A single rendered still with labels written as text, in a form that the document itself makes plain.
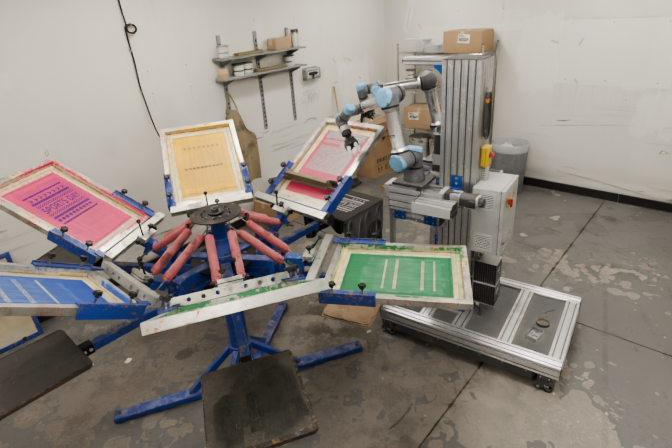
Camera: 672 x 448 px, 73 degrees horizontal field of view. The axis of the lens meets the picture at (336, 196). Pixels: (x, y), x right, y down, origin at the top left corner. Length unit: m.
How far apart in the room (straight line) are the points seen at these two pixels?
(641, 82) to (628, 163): 0.91
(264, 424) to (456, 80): 2.17
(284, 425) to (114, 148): 3.28
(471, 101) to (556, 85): 3.24
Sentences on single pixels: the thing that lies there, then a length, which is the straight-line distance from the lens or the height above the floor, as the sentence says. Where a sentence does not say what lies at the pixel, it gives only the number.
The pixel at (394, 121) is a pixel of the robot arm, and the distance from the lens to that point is 2.90.
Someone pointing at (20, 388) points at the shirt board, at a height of 0.95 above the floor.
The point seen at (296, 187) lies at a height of 1.18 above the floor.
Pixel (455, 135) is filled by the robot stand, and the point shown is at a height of 1.55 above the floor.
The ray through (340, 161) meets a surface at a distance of 3.28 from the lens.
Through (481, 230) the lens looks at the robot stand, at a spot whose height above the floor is 0.93.
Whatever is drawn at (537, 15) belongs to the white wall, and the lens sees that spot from 6.16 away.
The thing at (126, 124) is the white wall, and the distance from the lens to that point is 4.61.
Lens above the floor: 2.39
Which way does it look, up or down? 23 degrees down
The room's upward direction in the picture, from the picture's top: 4 degrees counter-clockwise
